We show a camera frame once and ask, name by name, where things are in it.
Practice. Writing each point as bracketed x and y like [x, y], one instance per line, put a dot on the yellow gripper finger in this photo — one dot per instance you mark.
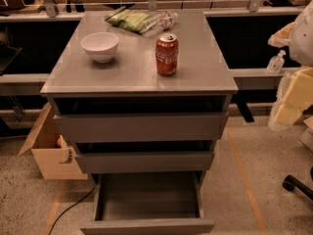
[285, 114]
[300, 91]

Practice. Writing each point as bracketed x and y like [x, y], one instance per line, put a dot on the red coke can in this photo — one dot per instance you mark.
[166, 54]

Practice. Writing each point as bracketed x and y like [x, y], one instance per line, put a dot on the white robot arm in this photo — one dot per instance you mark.
[298, 36]

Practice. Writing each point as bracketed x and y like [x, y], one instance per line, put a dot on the grey drawer cabinet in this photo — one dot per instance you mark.
[129, 82]

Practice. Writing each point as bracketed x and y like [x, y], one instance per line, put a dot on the grey open bottom drawer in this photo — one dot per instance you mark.
[153, 203]

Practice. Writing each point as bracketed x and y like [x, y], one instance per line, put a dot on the grey middle drawer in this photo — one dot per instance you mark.
[145, 162]

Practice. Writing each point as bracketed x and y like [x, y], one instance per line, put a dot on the grey top drawer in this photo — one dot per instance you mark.
[141, 127]

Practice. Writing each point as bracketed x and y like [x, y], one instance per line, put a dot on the hand sanitizer bottle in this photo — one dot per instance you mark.
[276, 63]

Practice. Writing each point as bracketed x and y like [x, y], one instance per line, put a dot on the black office chair base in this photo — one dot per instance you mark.
[290, 183]

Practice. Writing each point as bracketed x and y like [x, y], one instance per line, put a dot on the clear plastic water bottle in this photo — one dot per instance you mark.
[159, 23]

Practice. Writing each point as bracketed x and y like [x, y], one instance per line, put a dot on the green chip bag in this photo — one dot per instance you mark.
[128, 19]

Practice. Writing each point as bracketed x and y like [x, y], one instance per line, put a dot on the white bowl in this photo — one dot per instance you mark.
[100, 46]

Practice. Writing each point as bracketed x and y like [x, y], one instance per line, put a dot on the cardboard box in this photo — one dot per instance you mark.
[55, 159]

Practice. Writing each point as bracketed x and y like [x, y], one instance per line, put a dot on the grey metal bench rail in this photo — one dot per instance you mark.
[22, 84]

